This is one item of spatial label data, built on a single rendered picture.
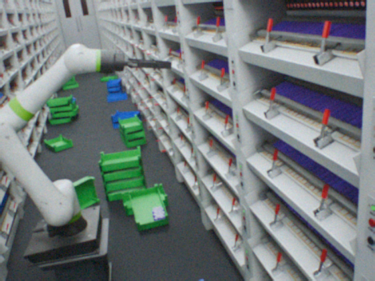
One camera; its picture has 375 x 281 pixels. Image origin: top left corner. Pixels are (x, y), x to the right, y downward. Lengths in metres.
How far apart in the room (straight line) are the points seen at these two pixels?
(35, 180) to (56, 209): 0.15
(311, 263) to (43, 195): 1.05
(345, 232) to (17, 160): 1.20
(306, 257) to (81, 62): 1.06
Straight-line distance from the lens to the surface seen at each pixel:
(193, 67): 1.96
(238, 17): 1.27
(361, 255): 0.91
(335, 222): 1.02
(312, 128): 1.02
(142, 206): 2.57
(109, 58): 1.54
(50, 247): 1.86
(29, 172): 1.62
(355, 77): 0.78
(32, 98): 1.70
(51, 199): 1.65
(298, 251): 1.24
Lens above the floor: 1.32
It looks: 20 degrees down
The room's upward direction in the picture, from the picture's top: 7 degrees counter-clockwise
